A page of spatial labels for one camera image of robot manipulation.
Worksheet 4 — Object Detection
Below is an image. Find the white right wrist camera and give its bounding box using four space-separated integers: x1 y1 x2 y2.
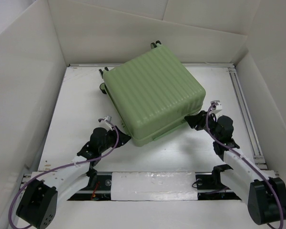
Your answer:
211 100 223 114

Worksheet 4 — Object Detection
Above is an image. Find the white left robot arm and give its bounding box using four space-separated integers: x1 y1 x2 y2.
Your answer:
16 126 131 229

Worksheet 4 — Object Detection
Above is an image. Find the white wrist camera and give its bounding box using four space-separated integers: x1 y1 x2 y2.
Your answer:
98 115 112 126
211 100 223 114

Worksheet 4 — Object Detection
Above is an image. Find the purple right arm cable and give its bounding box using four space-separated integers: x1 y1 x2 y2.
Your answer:
205 102 286 229

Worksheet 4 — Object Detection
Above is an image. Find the black metal base rail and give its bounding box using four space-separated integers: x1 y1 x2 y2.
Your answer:
70 172 239 201

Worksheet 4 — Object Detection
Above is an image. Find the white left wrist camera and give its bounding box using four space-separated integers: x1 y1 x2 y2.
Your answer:
98 115 112 126

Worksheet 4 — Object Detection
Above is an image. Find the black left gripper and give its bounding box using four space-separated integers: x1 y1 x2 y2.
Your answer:
99 125 130 153

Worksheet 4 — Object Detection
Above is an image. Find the green hard-shell suitcase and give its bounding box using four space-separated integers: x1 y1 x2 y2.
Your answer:
99 41 206 146

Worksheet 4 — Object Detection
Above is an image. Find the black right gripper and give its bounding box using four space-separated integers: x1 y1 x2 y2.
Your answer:
184 109 220 141

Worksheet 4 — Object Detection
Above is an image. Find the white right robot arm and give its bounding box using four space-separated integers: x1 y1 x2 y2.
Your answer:
185 111 286 228

